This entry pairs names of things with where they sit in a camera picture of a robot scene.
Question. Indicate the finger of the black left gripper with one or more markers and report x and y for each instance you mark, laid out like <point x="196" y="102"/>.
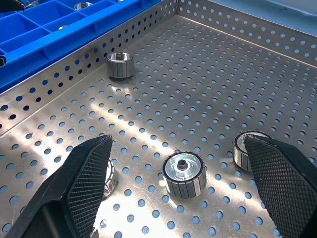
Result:
<point x="11" y="5"/>

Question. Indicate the blue compartment tray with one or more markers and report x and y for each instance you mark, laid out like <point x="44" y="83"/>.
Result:
<point x="74" y="32"/>

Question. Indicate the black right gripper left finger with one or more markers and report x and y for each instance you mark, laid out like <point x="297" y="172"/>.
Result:
<point x="81" y="178"/>

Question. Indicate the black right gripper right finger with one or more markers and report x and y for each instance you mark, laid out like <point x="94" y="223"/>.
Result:
<point x="280" y="178"/>

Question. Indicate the perforated metal tray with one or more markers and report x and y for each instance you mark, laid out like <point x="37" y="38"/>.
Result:
<point x="173" y="99"/>

